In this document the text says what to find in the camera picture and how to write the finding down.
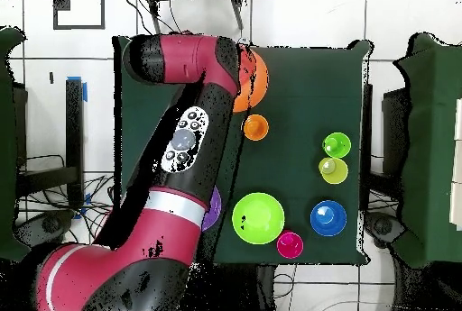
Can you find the large orange bowl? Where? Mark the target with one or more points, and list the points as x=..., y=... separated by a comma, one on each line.
x=258, y=94

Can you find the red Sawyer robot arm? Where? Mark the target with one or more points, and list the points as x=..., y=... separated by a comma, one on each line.
x=162, y=224

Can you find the orange cup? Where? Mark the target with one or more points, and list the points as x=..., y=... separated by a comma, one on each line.
x=256, y=128

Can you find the purple bowl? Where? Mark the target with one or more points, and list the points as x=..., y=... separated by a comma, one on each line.
x=213, y=210

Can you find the light green bowl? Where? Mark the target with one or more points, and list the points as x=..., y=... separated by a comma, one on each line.
x=258, y=219

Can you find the dark green table cloth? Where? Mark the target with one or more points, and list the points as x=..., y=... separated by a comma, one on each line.
x=306, y=84

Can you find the green cup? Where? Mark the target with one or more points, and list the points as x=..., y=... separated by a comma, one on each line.
x=336, y=145

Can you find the red cup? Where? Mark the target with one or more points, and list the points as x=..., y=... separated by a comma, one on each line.
x=290, y=245

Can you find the yellow cup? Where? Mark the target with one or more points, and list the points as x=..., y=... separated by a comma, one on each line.
x=337, y=175

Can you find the blue bowl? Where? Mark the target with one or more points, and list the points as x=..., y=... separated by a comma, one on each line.
x=328, y=219

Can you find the blue tape strip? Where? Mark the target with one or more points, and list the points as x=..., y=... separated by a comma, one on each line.
x=85, y=93
x=87, y=199

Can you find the black metal stand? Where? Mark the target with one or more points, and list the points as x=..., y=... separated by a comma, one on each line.
x=74, y=127

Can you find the dark office chair base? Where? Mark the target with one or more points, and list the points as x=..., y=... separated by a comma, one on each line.
x=50, y=224
x=383, y=226

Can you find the small black object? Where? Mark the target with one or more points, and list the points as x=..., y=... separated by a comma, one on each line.
x=51, y=77

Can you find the black square frame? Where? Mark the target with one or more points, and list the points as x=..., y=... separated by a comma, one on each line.
x=61, y=1

